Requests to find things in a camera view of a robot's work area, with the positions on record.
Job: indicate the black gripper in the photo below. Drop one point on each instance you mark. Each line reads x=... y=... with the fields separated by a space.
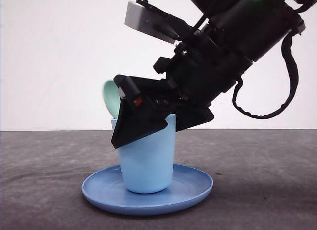
x=199 y=71

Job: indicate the light blue plastic cup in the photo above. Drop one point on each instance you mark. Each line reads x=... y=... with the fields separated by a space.
x=147 y=164

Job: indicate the mint green plastic spoon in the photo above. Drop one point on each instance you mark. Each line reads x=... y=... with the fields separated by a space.
x=111 y=98

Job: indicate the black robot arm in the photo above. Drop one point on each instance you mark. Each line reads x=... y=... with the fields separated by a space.
x=250 y=27

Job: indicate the blue plastic plate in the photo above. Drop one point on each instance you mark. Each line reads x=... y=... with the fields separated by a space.
x=105 y=190

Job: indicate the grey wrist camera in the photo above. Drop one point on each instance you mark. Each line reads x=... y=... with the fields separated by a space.
x=143 y=20

